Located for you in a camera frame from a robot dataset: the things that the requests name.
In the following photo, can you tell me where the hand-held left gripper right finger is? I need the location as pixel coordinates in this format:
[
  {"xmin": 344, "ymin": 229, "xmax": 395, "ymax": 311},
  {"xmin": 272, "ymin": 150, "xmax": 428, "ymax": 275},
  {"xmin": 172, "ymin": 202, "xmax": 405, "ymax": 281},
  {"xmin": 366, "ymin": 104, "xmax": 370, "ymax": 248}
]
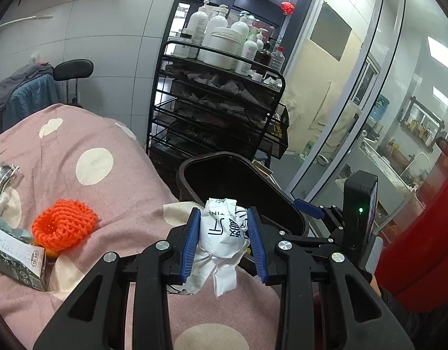
[{"xmin": 246, "ymin": 206, "xmax": 416, "ymax": 350}]

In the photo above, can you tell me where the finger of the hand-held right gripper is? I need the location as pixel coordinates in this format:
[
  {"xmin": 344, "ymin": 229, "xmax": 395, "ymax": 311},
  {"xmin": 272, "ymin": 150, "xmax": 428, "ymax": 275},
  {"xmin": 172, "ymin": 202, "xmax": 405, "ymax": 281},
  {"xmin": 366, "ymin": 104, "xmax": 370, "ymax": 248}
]
[
  {"xmin": 288, "ymin": 234, "xmax": 344, "ymax": 249},
  {"xmin": 294, "ymin": 198, "xmax": 345, "ymax": 230}
]

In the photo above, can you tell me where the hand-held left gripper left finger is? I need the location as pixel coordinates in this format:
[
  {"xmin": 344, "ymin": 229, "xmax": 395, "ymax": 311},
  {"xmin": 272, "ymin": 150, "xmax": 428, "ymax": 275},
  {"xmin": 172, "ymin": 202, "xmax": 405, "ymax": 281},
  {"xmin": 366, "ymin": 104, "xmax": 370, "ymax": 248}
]
[{"xmin": 34, "ymin": 206, "xmax": 203, "ymax": 350}]

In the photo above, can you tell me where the white paper wrapper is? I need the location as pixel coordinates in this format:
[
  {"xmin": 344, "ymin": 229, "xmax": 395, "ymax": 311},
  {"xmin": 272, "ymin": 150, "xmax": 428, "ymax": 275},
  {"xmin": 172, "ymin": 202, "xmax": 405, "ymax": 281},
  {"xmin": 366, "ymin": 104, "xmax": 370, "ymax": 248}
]
[{"xmin": 180, "ymin": 197, "xmax": 252, "ymax": 298}]

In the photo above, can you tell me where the black trash bin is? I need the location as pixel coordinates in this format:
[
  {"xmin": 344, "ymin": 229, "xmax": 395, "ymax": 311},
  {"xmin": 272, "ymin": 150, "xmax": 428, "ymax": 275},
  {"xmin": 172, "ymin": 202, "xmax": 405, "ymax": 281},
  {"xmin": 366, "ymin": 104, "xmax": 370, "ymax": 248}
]
[{"xmin": 176, "ymin": 153, "xmax": 308, "ymax": 263}]

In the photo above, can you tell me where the orange foam fruit net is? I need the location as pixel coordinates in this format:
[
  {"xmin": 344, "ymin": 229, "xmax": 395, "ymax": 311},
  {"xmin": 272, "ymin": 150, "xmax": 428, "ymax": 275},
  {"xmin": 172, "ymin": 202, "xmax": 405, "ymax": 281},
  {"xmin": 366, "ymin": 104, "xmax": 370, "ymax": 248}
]
[{"xmin": 31, "ymin": 199, "xmax": 101, "ymax": 251}]

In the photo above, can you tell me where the green drink carton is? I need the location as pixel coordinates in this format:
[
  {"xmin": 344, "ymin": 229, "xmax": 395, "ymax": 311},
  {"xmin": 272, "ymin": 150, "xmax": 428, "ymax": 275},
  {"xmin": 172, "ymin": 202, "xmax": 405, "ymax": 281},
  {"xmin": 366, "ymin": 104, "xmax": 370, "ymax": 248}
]
[{"xmin": 0, "ymin": 220, "xmax": 50, "ymax": 292}]

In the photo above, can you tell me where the red glossy object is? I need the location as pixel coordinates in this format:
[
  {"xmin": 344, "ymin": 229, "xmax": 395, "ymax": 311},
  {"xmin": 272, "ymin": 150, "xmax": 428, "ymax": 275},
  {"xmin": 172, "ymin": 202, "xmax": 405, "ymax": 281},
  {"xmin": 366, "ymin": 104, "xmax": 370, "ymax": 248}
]
[{"xmin": 373, "ymin": 142, "xmax": 448, "ymax": 301}]

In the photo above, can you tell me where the blue water cooler jug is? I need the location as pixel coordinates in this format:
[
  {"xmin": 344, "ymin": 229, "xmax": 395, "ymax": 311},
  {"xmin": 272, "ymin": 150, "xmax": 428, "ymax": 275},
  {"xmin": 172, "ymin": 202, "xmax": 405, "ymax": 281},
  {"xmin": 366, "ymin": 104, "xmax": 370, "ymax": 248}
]
[{"xmin": 370, "ymin": 94, "xmax": 390, "ymax": 121}]

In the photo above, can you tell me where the clear red-capped plastic bottle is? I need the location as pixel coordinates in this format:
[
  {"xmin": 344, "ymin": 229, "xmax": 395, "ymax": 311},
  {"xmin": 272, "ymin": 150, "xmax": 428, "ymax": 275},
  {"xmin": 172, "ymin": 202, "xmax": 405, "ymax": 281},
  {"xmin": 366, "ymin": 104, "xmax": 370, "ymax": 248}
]
[{"xmin": 269, "ymin": 45, "xmax": 286, "ymax": 71}]

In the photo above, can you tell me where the dark brown bottle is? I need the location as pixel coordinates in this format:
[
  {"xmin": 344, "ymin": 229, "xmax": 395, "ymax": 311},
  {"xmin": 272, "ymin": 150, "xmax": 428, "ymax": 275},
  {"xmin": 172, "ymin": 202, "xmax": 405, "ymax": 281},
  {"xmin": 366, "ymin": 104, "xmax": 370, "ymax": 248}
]
[{"xmin": 253, "ymin": 42, "xmax": 273, "ymax": 67}]

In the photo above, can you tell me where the wide white jar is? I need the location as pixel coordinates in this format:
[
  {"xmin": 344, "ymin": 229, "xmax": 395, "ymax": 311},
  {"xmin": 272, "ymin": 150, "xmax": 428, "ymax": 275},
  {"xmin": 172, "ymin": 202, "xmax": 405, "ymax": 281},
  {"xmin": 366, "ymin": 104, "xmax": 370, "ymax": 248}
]
[{"xmin": 203, "ymin": 27, "xmax": 244, "ymax": 70}]

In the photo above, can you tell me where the cluster of white pump bottles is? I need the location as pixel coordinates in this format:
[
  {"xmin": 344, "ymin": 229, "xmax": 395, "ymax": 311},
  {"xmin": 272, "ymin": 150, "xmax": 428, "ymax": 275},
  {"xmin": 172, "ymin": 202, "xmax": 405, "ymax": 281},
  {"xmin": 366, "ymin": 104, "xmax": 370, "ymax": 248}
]
[{"xmin": 173, "ymin": 0, "xmax": 268, "ymax": 77}]

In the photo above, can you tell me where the black round stool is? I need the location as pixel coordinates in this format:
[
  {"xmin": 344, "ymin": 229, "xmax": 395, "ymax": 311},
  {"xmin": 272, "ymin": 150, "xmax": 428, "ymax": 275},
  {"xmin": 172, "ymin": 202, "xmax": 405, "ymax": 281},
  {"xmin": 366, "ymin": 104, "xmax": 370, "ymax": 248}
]
[{"xmin": 53, "ymin": 59, "xmax": 94, "ymax": 104}]

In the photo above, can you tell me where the grey-covered massage bed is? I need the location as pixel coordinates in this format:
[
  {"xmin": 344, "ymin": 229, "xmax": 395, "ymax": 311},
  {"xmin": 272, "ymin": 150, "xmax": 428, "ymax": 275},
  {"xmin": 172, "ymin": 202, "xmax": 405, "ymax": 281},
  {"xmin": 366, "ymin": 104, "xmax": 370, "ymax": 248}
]
[{"xmin": 0, "ymin": 63, "xmax": 69, "ymax": 137}]

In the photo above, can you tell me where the white arc floor lamp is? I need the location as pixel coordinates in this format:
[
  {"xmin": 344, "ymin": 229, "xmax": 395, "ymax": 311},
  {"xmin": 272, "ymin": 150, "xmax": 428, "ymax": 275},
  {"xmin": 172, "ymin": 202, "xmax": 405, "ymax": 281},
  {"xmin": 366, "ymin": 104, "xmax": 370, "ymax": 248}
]
[{"xmin": 0, "ymin": 15, "xmax": 54, "ymax": 30}]

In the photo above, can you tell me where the black wire rack cart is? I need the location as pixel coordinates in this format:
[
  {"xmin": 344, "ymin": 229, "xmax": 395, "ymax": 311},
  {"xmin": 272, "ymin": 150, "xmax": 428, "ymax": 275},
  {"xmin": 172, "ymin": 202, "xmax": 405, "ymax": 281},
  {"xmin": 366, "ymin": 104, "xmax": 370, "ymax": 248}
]
[{"xmin": 147, "ymin": 40, "xmax": 290, "ymax": 161}]

